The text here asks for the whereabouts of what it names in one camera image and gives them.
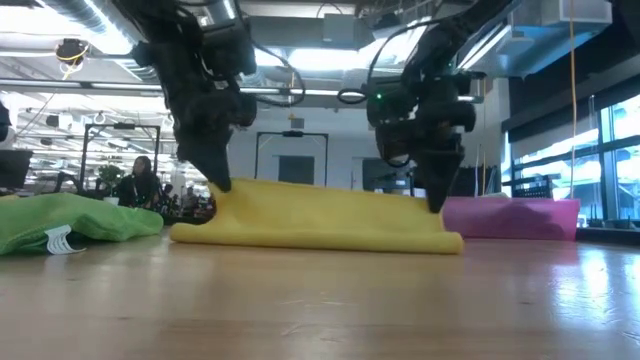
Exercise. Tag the black equipment cabinet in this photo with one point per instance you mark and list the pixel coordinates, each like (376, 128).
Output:
(372, 177)

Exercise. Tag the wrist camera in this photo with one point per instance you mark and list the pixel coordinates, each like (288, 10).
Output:
(395, 142)
(243, 110)

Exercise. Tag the black aluminium table frame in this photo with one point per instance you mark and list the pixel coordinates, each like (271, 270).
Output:
(610, 236)

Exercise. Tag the green potted plant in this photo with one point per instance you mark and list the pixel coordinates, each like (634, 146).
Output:
(111, 176)

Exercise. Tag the yellow microfiber towel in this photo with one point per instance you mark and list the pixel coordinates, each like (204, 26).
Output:
(320, 220)

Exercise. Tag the dark wall panel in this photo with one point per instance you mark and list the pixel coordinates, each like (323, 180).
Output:
(296, 170)

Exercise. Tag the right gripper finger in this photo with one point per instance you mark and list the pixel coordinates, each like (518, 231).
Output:
(431, 175)
(449, 170)

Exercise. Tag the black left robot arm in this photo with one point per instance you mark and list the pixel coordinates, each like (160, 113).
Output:
(175, 55)

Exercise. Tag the black rack frame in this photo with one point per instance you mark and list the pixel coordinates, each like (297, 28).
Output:
(122, 126)
(292, 133)

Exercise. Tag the pink plastic bin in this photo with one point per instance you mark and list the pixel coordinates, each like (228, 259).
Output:
(515, 220)

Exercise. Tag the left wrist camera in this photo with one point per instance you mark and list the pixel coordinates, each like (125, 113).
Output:
(243, 110)

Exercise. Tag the black monitor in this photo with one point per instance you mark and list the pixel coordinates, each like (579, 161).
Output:
(15, 167)

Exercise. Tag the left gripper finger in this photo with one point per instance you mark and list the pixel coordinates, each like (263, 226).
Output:
(221, 165)
(200, 162)

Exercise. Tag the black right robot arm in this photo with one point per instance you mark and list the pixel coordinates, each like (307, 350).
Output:
(450, 35)

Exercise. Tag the person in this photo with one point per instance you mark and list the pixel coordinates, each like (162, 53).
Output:
(187, 200)
(140, 185)

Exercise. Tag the black folded rack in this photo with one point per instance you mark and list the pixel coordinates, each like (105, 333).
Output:
(482, 182)

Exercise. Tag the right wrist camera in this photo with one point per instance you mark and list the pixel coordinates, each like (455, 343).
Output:
(395, 142)

